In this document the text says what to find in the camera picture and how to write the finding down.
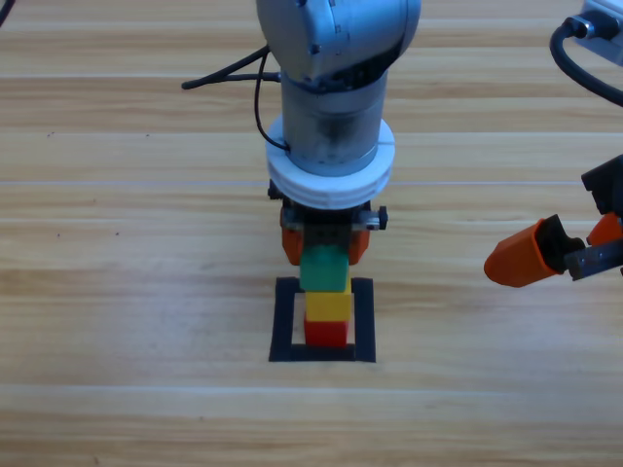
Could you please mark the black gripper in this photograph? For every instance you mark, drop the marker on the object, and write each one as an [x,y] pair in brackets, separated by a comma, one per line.
[325,228]
[608,187]

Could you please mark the green wooden cube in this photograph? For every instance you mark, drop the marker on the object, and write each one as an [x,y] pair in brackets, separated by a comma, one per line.
[323,272]

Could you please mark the yellow wooden cube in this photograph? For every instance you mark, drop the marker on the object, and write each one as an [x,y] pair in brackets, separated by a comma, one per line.
[328,306]

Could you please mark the red wooden cube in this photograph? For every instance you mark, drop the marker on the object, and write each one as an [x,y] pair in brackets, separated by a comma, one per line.
[325,333]

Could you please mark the black tape square outline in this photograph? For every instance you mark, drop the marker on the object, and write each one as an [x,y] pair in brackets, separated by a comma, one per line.
[282,321]

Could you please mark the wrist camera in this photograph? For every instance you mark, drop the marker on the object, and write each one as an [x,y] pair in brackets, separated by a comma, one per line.
[606,29]

